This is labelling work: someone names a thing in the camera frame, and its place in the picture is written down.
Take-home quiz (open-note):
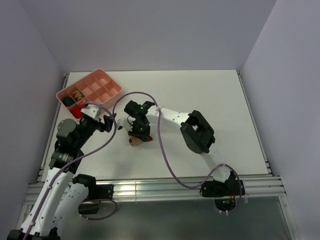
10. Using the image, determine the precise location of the tan maroon striped sock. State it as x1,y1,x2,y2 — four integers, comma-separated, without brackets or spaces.
128,136,153,146

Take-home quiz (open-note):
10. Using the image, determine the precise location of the tan argyle sock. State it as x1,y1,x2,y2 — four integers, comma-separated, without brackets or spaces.
71,90,85,102

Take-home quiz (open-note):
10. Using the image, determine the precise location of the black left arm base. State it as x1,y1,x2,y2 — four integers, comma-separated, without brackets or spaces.
78,183,118,217

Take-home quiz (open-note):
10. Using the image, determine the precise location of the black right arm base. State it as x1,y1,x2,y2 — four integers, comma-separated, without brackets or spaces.
199,171,246,213

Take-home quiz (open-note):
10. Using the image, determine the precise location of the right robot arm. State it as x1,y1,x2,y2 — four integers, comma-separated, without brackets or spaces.
117,100,238,195

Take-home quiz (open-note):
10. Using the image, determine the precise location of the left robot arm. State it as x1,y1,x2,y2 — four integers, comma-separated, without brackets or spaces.
7,113,116,240

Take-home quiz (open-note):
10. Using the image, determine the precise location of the red rolled sock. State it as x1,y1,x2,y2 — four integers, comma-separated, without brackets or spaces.
71,106,83,119

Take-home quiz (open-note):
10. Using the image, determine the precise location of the dark teal rolled sock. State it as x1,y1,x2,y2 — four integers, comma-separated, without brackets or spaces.
62,96,76,108

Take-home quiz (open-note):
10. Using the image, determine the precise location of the pink compartment organizer tray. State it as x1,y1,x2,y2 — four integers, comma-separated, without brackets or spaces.
56,69,122,120

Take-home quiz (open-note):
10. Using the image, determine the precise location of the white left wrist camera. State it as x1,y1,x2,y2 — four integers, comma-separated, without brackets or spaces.
80,104,105,121

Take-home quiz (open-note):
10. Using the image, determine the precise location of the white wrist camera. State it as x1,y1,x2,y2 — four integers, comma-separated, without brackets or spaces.
80,104,105,121
117,117,133,132

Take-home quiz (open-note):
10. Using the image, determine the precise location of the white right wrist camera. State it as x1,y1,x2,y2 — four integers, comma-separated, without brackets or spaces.
117,117,133,132

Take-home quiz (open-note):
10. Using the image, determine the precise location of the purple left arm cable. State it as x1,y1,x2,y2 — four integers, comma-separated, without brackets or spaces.
21,101,118,240

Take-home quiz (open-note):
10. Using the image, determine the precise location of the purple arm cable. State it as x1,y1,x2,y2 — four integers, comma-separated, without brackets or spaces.
112,91,243,215
21,101,118,240

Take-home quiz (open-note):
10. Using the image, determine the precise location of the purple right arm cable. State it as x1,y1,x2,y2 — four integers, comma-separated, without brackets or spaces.
112,91,243,215

